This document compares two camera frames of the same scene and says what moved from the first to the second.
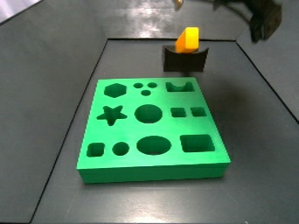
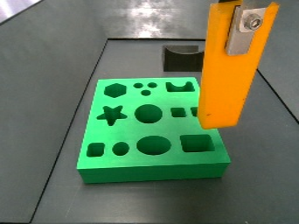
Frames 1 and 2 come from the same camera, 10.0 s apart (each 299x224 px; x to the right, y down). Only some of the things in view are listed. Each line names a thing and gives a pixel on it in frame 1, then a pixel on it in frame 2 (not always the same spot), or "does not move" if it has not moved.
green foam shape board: x=151 y=132 does not move
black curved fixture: x=183 y=61 does not move
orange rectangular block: x=189 y=41 → x=229 y=73
